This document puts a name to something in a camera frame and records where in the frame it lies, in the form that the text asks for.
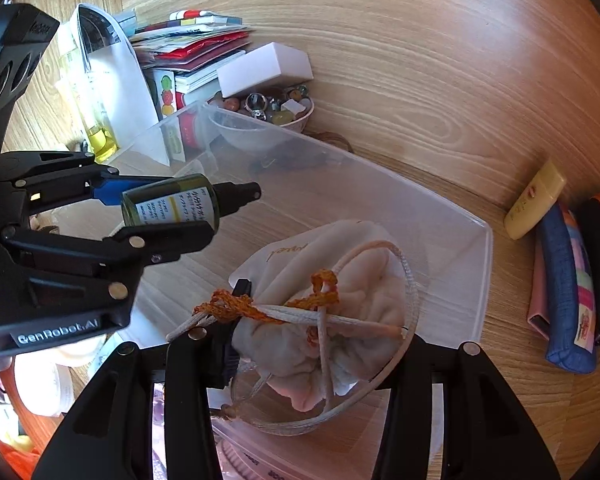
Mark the clear bottle with yellow liquid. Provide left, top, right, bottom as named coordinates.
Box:
left=55, top=20, right=118, bottom=161

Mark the white bowl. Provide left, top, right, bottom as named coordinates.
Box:
left=207, top=85, right=315, bottom=156

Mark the white carton with fruit print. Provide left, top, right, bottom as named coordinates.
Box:
left=152, top=72, right=179, bottom=117

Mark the wooden desktop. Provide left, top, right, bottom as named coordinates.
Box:
left=10, top=145, right=600, bottom=480

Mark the white drawstring pouch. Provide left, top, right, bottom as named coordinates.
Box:
left=165, top=219, right=421, bottom=436

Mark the clear plastic storage box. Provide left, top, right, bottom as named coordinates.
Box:
left=95, top=100, right=494, bottom=480

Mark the stack of books and notebooks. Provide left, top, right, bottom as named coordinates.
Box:
left=130, top=9, right=253, bottom=111

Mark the pile of beads and rings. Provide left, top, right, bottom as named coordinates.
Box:
left=212, top=85, right=313, bottom=126

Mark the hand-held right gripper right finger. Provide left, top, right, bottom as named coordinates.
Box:
left=375, top=332, right=563, bottom=480

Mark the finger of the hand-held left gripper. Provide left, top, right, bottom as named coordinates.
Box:
left=0, top=222, right=216, bottom=313
left=0, top=150, right=131, bottom=217

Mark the small white cardboard box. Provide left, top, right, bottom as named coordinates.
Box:
left=216, top=42, right=314, bottom=97

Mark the orange jacket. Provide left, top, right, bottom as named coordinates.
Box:
left=0, top=435, right=41, bottom=480

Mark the blue patchwork pencil case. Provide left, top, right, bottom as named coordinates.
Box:
left=535, top=203, right=600, bottom=374

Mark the yellow tube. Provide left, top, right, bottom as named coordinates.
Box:
left=504, top=160, right=567, bottom=240

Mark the white paper bag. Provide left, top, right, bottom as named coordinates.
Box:
left=72, top=2, right=171, bottom=166

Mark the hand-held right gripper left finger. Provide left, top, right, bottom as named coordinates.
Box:
left=32, top=277, right=253, bottom=480

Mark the black and orange zip case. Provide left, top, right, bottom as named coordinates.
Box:
left=577, top=192, right=600, bottom=346

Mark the brown cord coil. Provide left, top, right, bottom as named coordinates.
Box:
left=315, top=130, right=353, bottom=153

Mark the dark green spray bottle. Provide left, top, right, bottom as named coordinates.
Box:
left=121, top=173, right=263, bottom=229

